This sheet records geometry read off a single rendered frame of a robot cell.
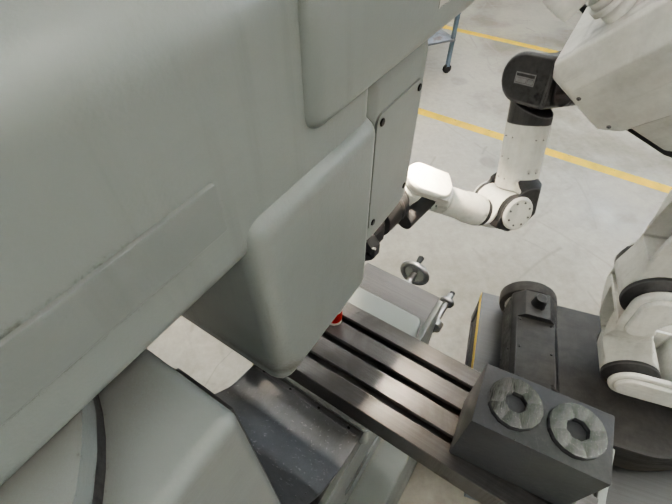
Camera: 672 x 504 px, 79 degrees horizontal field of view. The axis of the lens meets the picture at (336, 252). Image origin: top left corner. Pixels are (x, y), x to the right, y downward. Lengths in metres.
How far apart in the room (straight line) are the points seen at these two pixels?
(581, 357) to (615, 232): 1.54
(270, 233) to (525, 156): 0.76
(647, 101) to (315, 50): 0.63
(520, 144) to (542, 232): 1.85
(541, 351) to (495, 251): 1.15
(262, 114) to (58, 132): 0.12
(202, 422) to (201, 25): 0.23
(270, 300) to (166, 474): 0.15
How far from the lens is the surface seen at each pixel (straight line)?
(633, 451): 1.53
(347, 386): 0.98
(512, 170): 1.00
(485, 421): 0.80
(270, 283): 0.34
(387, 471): 1.66
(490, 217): 1.00
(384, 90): 0.45
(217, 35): 0.24
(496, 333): 1.74
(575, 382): 1.54
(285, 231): 0.32
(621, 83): 0.81
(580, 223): 2.98
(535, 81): 0.94
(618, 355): 1.42
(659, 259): 1.12
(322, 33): 0.29
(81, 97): 0.20
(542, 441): 0.82
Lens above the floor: 1.80
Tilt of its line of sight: 49 degrees down
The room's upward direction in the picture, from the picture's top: straight up
